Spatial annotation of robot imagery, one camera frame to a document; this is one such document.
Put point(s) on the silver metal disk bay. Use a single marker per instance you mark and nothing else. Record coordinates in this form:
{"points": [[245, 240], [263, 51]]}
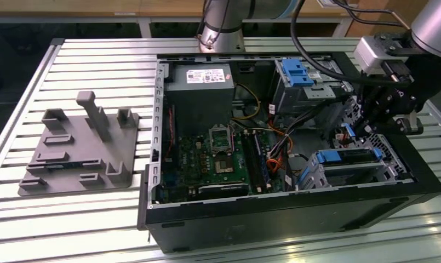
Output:
{"points": [[352, 175]]}

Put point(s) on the RAM slot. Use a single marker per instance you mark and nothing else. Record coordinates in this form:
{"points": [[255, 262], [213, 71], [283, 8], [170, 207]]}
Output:
{"points": [[252, 161]]}

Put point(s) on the black graphics card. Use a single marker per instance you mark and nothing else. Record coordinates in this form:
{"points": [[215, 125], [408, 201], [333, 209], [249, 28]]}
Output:
{"points": [[224, 190]]}

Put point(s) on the white framed wooden bench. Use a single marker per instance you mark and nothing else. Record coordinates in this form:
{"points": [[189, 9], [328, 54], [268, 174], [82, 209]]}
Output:
{"points": [[96, 20]]}

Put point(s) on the grey power supply unit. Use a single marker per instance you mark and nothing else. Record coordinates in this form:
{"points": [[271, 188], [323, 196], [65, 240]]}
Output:
{"points": [[203, 96]]}

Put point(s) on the green motherboard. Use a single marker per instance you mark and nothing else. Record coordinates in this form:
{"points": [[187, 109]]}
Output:
{"points": [[203, 164]]}

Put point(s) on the black PC case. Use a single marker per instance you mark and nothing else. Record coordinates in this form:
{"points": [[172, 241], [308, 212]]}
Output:
{"points": [[279, 224]]}

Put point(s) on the grey parts rack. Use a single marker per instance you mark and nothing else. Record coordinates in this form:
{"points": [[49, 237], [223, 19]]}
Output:
{"points": [[81, 153]]}

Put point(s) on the green RAM stick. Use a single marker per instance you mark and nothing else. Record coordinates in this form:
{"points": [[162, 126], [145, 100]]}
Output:
{"points": [[65, 165]]}

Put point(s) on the CPU socket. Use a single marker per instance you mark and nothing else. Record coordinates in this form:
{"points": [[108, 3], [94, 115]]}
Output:
{"points": [[225, 165]]}

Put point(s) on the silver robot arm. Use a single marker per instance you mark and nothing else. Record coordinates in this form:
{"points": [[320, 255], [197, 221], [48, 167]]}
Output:
{"points": [[224, 16]]}

